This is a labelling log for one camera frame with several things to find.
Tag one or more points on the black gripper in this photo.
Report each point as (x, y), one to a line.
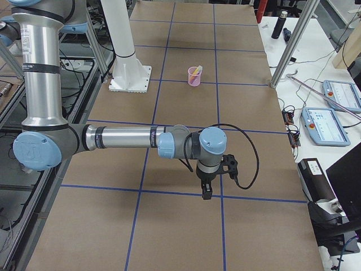
(205, 178)

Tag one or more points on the yellow highlighter pen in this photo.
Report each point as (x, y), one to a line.
(197, 71)

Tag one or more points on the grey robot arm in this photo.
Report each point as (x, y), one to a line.
(48, 138)

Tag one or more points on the pink mesh pen holder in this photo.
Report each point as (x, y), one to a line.
(197, 79)

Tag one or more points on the black box with label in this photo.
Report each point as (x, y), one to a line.
(314, 182)

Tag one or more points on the near teach pendant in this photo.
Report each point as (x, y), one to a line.
(324, 127)

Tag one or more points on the teach pendant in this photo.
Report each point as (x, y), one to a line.
(324, 127)
(343, 93)

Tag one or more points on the black monitor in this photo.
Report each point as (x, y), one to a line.
(344, 176)

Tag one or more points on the metal rod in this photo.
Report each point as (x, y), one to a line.
(333, 104)

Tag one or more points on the far teach pendant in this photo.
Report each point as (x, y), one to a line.
(343, 93)

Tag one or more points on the black water bottle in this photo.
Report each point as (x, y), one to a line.
(279, 25)

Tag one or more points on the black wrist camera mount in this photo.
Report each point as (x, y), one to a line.
(229, 166)

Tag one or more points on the white pedestal column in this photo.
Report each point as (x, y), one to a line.
(128, 73)

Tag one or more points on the aluminium frame post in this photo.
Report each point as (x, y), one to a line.
(299, 29)

